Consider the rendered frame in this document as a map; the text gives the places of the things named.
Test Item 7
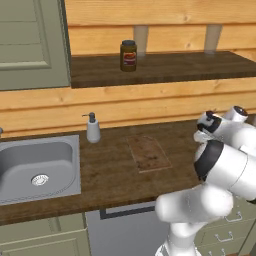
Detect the brown jar with black lid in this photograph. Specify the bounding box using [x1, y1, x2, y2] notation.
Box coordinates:
[119, 39, 138, 73]

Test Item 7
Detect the pale shelf bracket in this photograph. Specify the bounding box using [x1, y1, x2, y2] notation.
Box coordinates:
[203, 24, 224, 55]
[132, 25, 150, 57]

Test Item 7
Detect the grey dishwasher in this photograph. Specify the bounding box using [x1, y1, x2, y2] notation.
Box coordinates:
[85, 200, 172, 256]

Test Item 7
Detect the silver drawer handle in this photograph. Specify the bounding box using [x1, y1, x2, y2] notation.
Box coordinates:
[208, 247, 227, 256]
[214, 231, 234, 243]
[224, 211, 244, 223]

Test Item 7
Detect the white soap dispenser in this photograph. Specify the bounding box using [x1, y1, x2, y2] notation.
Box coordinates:
[81, 112, 102, 144]

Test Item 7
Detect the grey steel sink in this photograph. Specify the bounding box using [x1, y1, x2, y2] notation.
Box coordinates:
[0, 134, 82, 206]

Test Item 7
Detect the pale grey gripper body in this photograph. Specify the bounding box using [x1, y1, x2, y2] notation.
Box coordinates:
[193, 129, 217, 144]

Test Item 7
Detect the dark dishwasher handle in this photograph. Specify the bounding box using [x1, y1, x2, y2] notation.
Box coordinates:
[99, 205, 157, 221]

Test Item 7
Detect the sage green drawer front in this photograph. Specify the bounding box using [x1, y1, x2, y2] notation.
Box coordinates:
[195, 237, 249, 256]
[195, 219, 256, 248]
[222, 198, 256, 229]

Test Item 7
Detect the sage green wall cupboard door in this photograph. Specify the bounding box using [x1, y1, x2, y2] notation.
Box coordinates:
[0, 0, 72, 92]

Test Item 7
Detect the sage green fixed front panel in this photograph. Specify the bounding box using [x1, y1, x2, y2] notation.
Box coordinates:
[0, 212, 86, 242]

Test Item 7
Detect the sage green base cupboard door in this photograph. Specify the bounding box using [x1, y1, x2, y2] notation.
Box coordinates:
[0, 229, 92, 256]

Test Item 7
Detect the dark wooden cutting board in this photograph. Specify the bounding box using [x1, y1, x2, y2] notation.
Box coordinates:
[126, 134, 173, 174]

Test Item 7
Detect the dark wooden wall shelf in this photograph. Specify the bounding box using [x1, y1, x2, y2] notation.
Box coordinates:
[70, 50, 256, 89]

